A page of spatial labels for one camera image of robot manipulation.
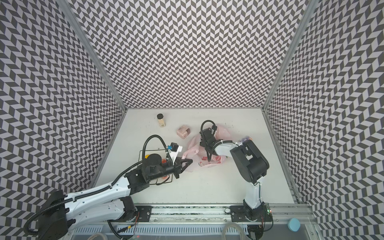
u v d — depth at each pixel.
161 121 1.04
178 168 0.61
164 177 0.61
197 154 0.77
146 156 0.55
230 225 0.69
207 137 0.77
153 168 0.55
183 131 0.99
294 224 0.70
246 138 0.97
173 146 0.61
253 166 0.50
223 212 0.76
